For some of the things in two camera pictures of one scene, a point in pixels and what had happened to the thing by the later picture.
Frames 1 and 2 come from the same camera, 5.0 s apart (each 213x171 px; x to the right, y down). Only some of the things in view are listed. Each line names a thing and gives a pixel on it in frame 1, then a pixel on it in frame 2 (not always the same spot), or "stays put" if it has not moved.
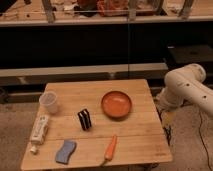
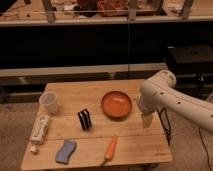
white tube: x=39 y=131 stays put
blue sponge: x=63 y=155 stays put
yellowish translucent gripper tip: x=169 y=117 → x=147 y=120
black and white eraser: x=85 y=119 stays put
